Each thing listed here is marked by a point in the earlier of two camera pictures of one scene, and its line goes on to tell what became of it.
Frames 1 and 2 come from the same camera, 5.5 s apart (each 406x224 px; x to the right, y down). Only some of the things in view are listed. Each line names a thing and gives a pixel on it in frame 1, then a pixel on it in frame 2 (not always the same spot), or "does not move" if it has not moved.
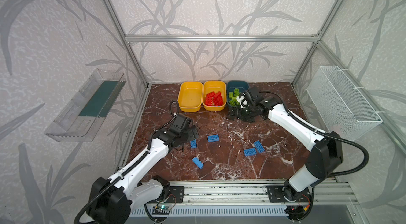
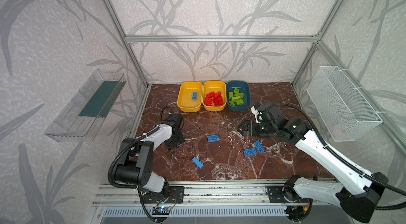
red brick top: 208,101 does not move
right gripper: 240,113 → 249,127
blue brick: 249,151 does not move
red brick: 217,101 does not move
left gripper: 190,134 → 177,136
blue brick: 259,147 does not move
